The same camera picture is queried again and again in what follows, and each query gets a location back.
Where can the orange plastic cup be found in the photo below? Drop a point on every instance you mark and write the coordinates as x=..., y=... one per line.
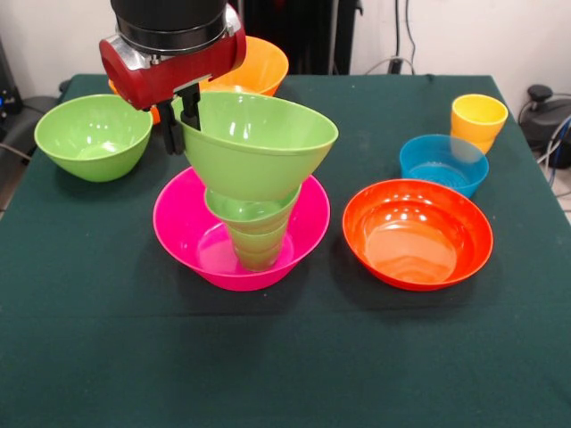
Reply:
x=155, y=117

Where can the large green plastic bowl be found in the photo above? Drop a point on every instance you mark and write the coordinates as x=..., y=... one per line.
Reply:
x=259, y=165
x=89, y=134

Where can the red plastic bowl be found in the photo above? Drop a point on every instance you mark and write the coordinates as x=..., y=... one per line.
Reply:
x=415, y=241

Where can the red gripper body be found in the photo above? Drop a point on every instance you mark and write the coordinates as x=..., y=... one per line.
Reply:
x=178, y=71

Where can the large orange plastic bowl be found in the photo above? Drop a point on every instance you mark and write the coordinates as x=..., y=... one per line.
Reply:
x=263, y=67

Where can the dark grey floor case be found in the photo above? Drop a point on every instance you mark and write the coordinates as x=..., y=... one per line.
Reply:
x=27, y=125

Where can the pink plastic bowl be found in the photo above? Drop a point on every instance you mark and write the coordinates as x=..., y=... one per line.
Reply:
x=178, y=236

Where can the blue plastic bowl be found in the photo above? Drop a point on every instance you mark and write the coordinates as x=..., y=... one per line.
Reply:
x=441, y=176

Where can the black computer tower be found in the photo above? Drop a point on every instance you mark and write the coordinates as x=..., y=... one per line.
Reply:
x=9, y=89

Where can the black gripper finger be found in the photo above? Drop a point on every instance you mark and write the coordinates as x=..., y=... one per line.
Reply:
x=192, y=107
x=173, y=134

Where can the dark green table cloth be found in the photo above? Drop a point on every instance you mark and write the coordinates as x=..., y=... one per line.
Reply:
x=285, y=356

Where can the small green plastic bowl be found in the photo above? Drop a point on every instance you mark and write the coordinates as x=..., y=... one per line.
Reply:
x=241, y=209

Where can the green plastic cup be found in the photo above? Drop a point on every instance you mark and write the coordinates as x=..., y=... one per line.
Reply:
x=259, y=249

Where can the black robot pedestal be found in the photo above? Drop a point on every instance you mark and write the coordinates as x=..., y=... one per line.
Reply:
x=312, y=27

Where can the yellow plastic cup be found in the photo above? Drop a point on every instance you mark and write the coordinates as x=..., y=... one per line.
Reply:
x=477, y=116

